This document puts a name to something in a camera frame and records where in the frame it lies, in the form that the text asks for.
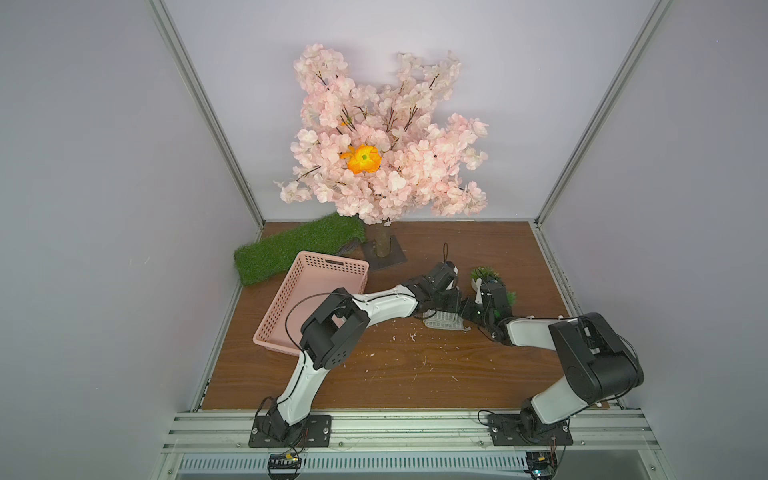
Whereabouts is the grey striped dishcloth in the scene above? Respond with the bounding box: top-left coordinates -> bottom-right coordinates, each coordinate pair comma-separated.
422,311 -> 470,332

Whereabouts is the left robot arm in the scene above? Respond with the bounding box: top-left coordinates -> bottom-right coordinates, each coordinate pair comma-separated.
260,261 -> 461,439

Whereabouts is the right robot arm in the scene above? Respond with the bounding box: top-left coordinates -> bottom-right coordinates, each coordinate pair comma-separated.
462,278 -> 644,438

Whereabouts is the white pot succulent plant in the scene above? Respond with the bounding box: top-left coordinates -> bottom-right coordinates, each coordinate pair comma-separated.
470,266 -> 517,309

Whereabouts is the pink perforated plastic basket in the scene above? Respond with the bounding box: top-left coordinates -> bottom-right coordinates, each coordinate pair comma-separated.
253,251 -> 369,356

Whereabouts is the pink cherry blossom tree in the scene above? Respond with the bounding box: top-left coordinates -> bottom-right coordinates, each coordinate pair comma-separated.
279,44 -> 488,227

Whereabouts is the orange artificial flower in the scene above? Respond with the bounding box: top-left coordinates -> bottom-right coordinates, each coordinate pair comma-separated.
340,145 -> 382,175

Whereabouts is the green artificial grass mat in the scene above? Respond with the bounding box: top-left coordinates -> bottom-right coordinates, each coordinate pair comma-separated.
233,213 -> 366,286

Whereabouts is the dark metal tree base plate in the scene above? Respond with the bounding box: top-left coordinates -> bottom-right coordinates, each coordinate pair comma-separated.
361,235 -> 407,271

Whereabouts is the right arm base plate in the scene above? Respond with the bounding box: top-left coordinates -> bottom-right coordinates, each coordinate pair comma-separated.
480,412 -> 573,449

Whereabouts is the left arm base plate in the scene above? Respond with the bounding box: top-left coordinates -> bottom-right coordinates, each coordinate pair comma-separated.
248,411 -> 333,450

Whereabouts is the aluminium front rail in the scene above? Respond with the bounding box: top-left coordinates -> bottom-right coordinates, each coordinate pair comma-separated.
161,409 -> 660,453

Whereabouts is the aluminium frame corner post right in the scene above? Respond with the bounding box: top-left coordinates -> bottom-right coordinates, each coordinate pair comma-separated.
532,0 -> 674,229

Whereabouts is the aluminium frame corner post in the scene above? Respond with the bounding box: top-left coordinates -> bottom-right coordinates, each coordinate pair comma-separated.
146,0 -> 265,231
532,0 -> 674,229

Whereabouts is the aluminium frame corner post left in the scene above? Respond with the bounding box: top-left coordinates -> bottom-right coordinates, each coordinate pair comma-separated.
146,0 -> 265,231

